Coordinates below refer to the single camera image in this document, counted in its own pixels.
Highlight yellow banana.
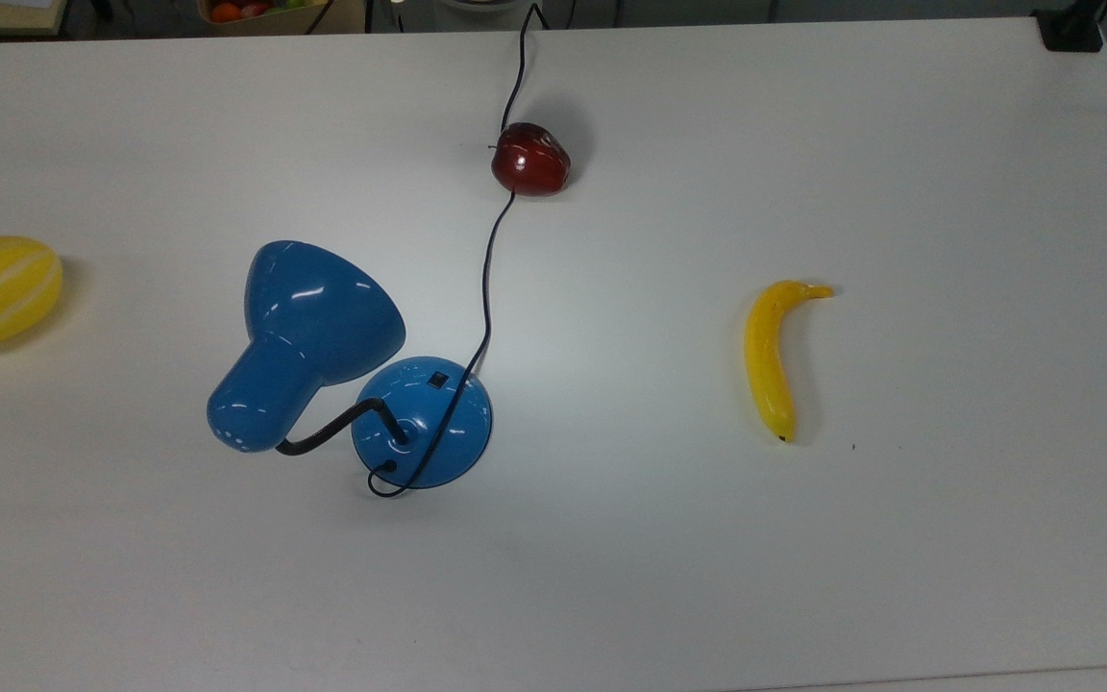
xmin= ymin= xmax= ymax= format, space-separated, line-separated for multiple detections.
xmin=744 ymin=280 xmax=835 ymax=444

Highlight dark red apple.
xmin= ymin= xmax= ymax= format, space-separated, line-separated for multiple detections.
xmin=489 ymin=122 xmax=572 ymax=198

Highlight black lamp power cable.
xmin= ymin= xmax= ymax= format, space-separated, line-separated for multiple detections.
xmin=367 ymin=3 xmax=552 ymax=499

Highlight black table clamp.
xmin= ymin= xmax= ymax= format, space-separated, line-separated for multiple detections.
xmin=1032 ymin=0 xmax=1107 ymax=53

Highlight box of toy fruit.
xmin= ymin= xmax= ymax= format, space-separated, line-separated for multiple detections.
xmin=196 ymin=0 xmax=367 ymax=37

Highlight blue desk lamp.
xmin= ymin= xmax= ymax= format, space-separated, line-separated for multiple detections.
xmin=207 ymin=240 xmax=494 ymax=490

